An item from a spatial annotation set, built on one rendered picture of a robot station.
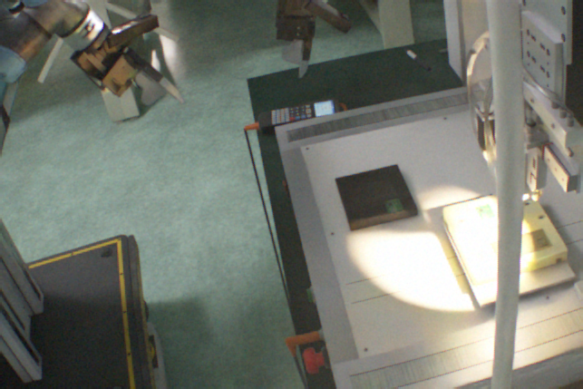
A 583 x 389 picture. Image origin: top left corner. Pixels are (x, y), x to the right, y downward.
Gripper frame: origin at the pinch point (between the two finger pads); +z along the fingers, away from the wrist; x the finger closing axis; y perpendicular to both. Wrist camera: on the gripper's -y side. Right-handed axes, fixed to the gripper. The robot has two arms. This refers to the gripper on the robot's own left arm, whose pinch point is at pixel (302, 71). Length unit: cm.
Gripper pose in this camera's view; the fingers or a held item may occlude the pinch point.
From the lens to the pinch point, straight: 154.3
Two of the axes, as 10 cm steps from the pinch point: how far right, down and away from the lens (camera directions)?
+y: -9.9, -0.3, -1.1
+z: -0.9, 7.8, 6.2
